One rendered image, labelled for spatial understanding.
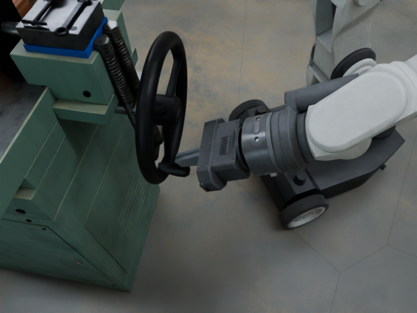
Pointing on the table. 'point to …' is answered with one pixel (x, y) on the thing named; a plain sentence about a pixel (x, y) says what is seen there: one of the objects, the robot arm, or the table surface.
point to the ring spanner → (70, 18)
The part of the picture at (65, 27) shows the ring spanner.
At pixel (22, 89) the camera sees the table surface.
